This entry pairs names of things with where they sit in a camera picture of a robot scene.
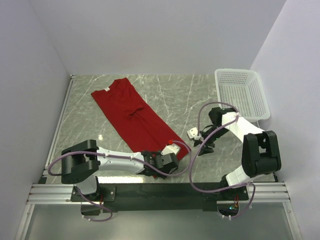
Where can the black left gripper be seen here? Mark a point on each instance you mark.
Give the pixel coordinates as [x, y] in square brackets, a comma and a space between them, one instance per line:
[159, 153]

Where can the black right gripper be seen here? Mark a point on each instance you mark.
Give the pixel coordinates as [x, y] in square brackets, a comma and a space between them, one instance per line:
[205, 149]

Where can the red t shirt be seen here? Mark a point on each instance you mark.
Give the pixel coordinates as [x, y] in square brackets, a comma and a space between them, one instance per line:
[133, 119]

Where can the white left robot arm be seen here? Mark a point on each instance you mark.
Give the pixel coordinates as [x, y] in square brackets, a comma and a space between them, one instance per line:
[79, 169]

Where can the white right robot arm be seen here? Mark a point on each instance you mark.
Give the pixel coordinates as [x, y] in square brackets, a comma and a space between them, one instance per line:
[260, 149]

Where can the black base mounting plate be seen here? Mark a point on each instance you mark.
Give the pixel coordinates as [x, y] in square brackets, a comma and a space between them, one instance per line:
[161, 196]

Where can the white plastic basket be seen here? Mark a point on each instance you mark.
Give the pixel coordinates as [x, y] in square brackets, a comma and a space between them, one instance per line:
[242, 89]

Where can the aluminium table edge strip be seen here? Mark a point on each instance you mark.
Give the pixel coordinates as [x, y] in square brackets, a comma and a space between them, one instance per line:
[58, 127]

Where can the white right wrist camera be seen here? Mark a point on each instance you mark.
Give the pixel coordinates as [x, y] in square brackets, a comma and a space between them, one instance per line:
[193, 134]

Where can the aluminium frame rail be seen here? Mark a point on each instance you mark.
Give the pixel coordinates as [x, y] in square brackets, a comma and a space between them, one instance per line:
[50, 194]

